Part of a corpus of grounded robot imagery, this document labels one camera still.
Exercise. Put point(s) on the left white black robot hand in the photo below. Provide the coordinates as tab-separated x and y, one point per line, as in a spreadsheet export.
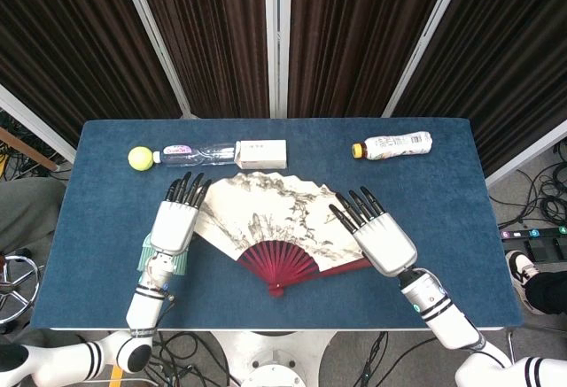
173	227

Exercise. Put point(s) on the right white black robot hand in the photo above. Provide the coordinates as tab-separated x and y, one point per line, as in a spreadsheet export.
385	241

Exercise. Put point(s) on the paper folding fan red ribs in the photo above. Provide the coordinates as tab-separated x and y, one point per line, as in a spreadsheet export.
274	219

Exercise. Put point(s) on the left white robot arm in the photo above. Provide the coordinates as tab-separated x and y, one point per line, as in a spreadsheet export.
142	311

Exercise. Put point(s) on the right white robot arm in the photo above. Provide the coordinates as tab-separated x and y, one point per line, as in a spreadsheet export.
447	320

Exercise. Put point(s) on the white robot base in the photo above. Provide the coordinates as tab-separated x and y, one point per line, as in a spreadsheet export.
272	356

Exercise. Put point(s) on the mint green hand brush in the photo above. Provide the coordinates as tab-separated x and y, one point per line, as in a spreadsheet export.
144	259

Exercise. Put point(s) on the blue felt table mat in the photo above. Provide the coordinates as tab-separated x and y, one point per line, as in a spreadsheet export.
443	210

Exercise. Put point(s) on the clear plastic water bottle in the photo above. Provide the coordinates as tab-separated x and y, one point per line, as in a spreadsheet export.
195	156

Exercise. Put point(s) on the yellow tennis ball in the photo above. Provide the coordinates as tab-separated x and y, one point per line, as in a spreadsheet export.
141	158

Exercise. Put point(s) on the white labelled bottle yellow cap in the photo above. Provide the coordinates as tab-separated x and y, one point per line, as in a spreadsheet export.
394	144

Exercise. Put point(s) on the white carton box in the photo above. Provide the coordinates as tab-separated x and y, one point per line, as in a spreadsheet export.
263	154

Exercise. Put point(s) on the white and black sneaker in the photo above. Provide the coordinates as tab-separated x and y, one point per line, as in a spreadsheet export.
520	272

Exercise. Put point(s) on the grey trousers leg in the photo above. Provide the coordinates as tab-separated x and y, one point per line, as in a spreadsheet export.
26	210

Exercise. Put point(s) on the black strip with numbered buttons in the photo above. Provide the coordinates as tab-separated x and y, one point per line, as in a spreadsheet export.
533	233

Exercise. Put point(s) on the yellow floor tape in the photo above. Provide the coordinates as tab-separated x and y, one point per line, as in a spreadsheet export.
116	378

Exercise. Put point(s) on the brown wooden stick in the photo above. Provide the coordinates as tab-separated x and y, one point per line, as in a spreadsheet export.
31	150

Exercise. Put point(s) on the black foot pedal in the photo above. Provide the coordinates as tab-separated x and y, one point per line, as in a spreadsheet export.
547	250

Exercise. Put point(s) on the chrome stool base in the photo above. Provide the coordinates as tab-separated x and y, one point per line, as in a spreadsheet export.
22	303

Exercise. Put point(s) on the black trousers leg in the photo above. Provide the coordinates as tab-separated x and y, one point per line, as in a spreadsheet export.
549	291

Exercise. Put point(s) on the brown pleated screen panel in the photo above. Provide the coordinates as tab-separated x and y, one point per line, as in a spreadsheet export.
509	50
212	28
66	28
354	28

